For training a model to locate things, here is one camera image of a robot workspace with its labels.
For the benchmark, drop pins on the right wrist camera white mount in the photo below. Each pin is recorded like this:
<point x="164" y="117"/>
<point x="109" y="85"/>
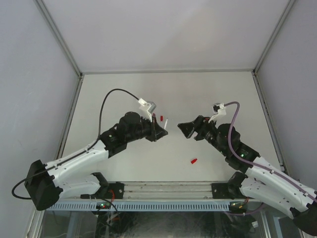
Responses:
<point x="219" y="111"/>

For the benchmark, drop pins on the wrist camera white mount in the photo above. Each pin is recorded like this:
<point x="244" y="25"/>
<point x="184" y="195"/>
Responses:
<point x="147" y="108"/>
<point x="219" y="111"/>

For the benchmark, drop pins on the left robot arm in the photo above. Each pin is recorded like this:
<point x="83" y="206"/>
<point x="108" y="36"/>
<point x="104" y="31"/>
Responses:
<point x="69" y="176"/>

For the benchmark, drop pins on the blue cable duct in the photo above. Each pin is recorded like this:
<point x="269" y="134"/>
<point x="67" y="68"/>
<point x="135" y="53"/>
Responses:
<point x="142" y="206"/>

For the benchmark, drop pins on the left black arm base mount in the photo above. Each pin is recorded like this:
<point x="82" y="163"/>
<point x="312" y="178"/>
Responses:
<point x="115" y="190"/>

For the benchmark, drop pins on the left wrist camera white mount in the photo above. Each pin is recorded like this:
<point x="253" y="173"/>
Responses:
<point x="147" y="108"/>

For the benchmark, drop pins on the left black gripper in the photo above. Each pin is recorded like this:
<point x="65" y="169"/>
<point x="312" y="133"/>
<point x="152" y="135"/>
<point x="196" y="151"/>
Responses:
<point x="153" y="131"/>

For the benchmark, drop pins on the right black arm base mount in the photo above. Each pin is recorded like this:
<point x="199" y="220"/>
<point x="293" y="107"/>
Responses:
<point x="226" y="191"/>

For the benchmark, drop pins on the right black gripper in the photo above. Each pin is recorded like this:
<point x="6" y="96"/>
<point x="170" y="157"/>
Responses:
<point x="197" y="129"/>

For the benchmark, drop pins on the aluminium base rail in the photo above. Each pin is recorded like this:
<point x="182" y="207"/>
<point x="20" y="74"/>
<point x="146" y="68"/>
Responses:
<point x="168" y="189"/>

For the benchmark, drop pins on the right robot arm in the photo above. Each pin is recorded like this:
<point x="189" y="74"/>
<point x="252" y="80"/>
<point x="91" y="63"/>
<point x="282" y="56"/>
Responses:
<point x="256" y="177"/>

